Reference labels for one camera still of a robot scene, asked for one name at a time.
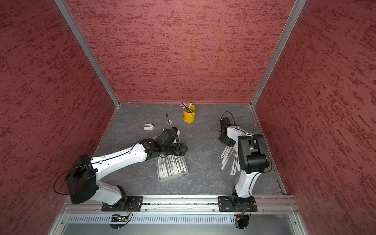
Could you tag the yellow metal cup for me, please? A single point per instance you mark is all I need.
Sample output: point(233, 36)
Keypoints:
point(190, 117)

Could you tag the pens in yellow cup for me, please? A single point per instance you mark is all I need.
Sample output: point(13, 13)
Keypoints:
point(185, 108)

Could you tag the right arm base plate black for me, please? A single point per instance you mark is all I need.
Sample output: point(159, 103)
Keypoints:
point(236, 204)

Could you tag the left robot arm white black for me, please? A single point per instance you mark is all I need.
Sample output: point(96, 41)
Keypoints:
point(84, 179)

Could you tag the right aluminium corner post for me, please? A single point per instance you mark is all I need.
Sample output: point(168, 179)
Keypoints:
point(287, 30)

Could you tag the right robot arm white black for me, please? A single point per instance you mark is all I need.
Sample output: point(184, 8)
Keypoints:
point(250, 157)

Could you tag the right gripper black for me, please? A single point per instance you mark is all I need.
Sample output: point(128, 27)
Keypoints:
point(232, 143)

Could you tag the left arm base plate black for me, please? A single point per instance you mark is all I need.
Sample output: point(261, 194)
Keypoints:
point(131, 204)

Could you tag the left aluminium corner post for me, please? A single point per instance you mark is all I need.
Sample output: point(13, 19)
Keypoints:
point(72, 23)

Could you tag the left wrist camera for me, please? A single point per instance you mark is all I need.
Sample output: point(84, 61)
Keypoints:
point(176, 130)

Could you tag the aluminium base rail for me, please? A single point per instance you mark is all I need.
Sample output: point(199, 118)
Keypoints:
point(208, 204)

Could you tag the aluminium corner post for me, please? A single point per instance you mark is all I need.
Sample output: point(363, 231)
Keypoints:
point(72, 23)
point(287, 30)

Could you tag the translucent plastic storage box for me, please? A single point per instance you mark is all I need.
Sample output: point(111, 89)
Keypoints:
point(156, 154)

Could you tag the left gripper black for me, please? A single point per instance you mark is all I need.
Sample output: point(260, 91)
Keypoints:
point(182, 152)

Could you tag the white plastic clip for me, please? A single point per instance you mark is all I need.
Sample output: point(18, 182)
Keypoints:
point(148, 127)

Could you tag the perforated cable duct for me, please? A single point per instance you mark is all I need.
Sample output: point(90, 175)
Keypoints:
point(188, 219)

